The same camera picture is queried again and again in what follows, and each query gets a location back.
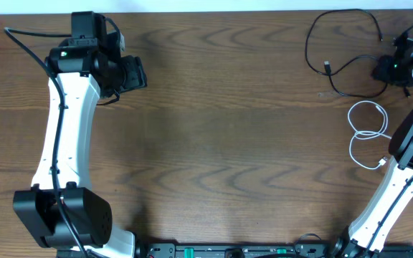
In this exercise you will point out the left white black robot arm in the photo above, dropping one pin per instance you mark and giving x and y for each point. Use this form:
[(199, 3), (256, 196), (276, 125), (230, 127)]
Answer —
[(86, 70)]

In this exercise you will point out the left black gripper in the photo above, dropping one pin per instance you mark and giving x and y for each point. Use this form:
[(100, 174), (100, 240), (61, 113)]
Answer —
[(135, 74)]

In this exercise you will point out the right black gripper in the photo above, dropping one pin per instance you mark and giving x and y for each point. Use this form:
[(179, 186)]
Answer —
[(383, 72)]

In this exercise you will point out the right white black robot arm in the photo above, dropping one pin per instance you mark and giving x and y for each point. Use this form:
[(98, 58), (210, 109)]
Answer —
[(366, 236)]

